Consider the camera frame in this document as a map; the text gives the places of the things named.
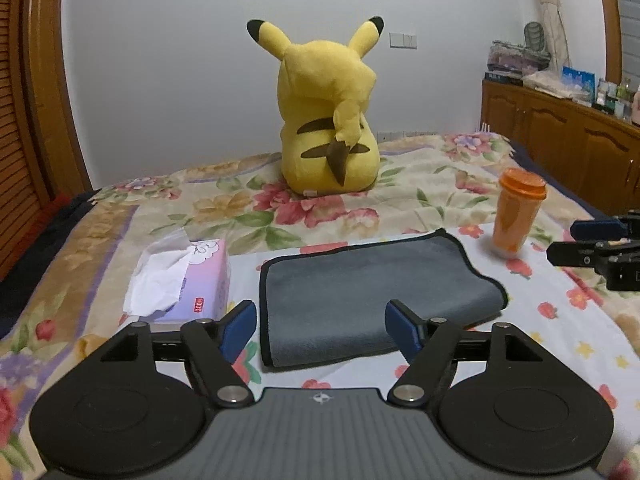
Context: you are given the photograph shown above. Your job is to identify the pink tissue box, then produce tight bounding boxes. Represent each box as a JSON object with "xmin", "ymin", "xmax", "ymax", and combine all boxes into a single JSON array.
[{"xmin": 122, "ymin": 227, "xmax": 232, "ymax": 328}]

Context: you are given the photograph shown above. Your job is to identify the group of small bottles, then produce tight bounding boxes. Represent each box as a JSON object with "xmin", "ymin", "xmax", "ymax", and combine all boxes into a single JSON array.
[{"xmin": 594, "ymin": 77, "xmax": 634, "ymax": 122}]

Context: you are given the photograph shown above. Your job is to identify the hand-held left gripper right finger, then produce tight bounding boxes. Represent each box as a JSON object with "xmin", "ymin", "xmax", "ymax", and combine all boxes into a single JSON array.
[{"xmin": 385, "ymin": 299, "xmax": 566, "ymax": 407}]

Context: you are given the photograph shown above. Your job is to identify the folded beige cloth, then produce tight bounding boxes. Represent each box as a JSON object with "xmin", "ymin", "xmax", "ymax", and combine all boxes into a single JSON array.
[{"xmin": 521, "ymin": 70, "xmax": 565, "ymax": 97}]

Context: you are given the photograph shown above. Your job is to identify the floral blanket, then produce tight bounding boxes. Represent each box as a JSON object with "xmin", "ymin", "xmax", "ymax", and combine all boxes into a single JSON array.
[{"xmin": 0, "ymin": 132, "xmax": 640, "ymax": 480}]

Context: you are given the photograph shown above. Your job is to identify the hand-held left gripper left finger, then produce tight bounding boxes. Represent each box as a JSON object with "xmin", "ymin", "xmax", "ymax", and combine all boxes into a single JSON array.
[{"xmin": 75, "ymin": 300, "xmax": 258, "ymax": 409}]

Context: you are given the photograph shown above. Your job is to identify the grey towel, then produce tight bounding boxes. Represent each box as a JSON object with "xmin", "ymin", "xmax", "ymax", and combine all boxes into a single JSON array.
[{"xmin": 259, "ymin": 227, "xmax": 510, "ymax": 369}]

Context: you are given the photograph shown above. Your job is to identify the orange cup with lid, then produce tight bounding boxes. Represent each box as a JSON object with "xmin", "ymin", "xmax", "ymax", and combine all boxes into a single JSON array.
[{"xmin": 492, "ymin": 168, "xmax": 547, "ymax": 260}]

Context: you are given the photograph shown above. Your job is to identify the stack of books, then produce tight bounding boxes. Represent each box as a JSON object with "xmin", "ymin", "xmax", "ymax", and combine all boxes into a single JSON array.
[{"xmin": 483, "ymin": 40, "xmax": 552, "ymax": 86}]

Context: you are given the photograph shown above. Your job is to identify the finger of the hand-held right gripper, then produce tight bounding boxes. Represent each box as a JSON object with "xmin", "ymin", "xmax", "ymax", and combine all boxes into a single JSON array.
[
  {"xmin": 570, "ymin": 217, "xmax": 632, "ymax": 242},
  {"xmin": 546, "ymin": 241, "xmax": 608, "ymax": 267}
]

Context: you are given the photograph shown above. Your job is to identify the wooden wardrobe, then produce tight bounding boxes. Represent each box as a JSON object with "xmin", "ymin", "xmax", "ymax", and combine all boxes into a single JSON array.
[{"xmin": 0, "ymin": 0, "xmax": 94, "ymax": 281}]

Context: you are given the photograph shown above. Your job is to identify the wooden window frame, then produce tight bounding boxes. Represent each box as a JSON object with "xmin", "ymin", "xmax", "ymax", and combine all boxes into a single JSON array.
[{"xmin": 594, "ymin": 0, "xmax": 625, "ymax": 87}]

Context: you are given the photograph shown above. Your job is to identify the blue picture card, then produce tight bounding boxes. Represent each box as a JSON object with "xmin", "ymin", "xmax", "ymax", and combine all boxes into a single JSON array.
[{"xmin": 560, "ymin": 65, "xmax": 597, "ymax": 107}]

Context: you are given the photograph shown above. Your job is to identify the yellow plush toy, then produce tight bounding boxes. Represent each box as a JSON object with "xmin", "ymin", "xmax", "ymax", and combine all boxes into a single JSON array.
[{"xmin": 246, "ymin": 16, "xmax": 386, "ymax": 196}]

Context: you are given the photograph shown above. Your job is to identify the beige curtain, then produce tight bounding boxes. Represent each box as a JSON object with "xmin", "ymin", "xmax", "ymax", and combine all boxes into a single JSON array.
[{"xmin": 527, "ymin": 0, "xmax": 574, "ymax": 75}]

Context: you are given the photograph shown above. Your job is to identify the wooden cabinet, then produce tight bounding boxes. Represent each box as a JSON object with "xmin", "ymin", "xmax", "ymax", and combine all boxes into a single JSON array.
[{"xmin": 480, "ymin": 79, "xmax": 640, "ymax": 217}]

